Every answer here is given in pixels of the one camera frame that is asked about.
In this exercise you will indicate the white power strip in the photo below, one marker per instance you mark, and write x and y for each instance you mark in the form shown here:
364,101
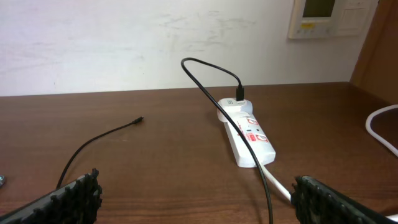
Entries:
252,131

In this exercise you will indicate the white USB charger adapter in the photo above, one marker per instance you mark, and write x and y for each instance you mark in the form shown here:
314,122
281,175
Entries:
231,105

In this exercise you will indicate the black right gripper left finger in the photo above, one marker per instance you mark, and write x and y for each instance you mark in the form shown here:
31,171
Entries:
76,203

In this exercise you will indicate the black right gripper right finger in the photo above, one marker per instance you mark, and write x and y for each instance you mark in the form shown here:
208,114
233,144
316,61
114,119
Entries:
317,203

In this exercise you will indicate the brown wooden door frame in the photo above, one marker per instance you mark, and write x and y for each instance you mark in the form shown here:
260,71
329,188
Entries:
376,69

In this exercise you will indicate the beige wall control panel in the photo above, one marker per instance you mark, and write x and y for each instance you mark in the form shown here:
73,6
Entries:
319,19

